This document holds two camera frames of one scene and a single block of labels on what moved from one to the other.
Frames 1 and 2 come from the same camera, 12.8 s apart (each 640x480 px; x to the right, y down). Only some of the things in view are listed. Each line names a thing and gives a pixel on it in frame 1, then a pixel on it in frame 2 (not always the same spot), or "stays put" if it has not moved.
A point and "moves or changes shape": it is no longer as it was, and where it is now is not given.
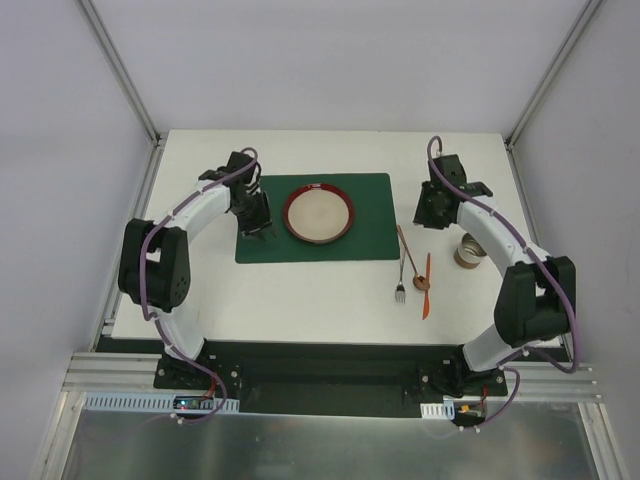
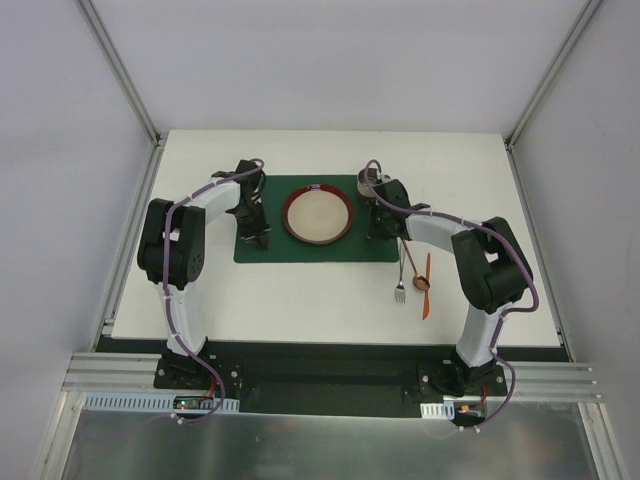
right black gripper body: x=427 y=212 -> x=378 y=228
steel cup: x=469 y=254 moves or changes shape
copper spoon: x=419 y=281 stays put
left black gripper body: x=257 y=223 stays put
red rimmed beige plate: x=318 y=213 stays put
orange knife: x=427 y=310 stays put
